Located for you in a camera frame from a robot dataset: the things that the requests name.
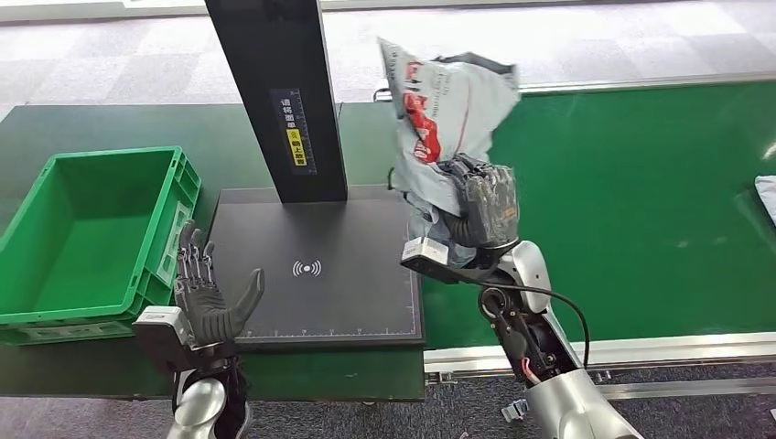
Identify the dark green table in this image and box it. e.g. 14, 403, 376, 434
0, 102, 426, 403

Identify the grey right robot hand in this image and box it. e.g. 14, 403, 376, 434
445, 154, 522, 251

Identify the label sticker with yellow patch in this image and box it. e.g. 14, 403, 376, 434
269, 88, 318, 177

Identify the aluminium conveyor rail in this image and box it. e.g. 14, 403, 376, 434
372, 71, 776, 103
423, 331, 776, 376

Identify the grey package with red line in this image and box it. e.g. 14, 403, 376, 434
754, 175, 776, 229

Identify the grey package with red print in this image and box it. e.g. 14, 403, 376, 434
377, 37, 523, 269

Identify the black scale column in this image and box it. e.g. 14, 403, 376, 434
204, 0, 350, 205

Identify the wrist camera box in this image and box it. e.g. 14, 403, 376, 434
400, 236, 523, 286
132, 305, 197, 372

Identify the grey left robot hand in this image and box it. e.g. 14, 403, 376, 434
174, 219, 266, 350

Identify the metal conveyor support bracket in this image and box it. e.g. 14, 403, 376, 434
501, 398, 530, 424

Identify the green plastic crate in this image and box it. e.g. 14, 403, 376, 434
0, 145, 202, 347

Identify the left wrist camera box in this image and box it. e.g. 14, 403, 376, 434
132, 305, 197, 372

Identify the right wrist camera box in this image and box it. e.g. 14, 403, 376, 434
400, 236, 523, 286

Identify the green conveyor belt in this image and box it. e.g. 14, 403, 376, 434
412, 80, 776, 351

